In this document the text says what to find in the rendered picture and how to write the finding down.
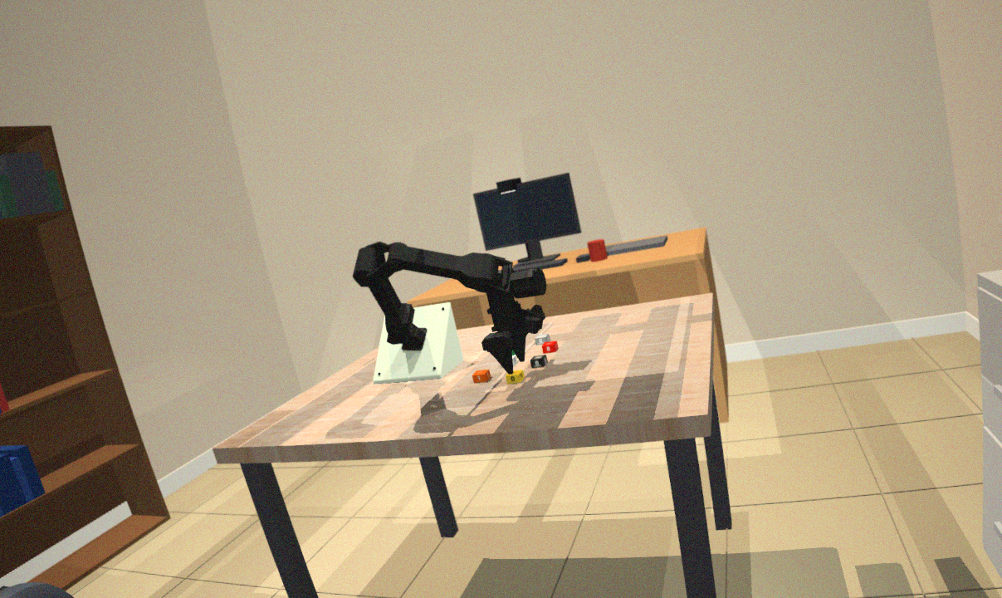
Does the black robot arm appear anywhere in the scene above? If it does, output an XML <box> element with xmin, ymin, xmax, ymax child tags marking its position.
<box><xmin>353</xmin><ymin>242</ymin><xmax>546</xmax><ymax>351</ymax></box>

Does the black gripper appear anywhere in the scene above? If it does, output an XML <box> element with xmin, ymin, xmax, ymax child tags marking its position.
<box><xmin>481</xmin><ymin>298</ymin><xmax>529</xmax><ymax>375</ymax></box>

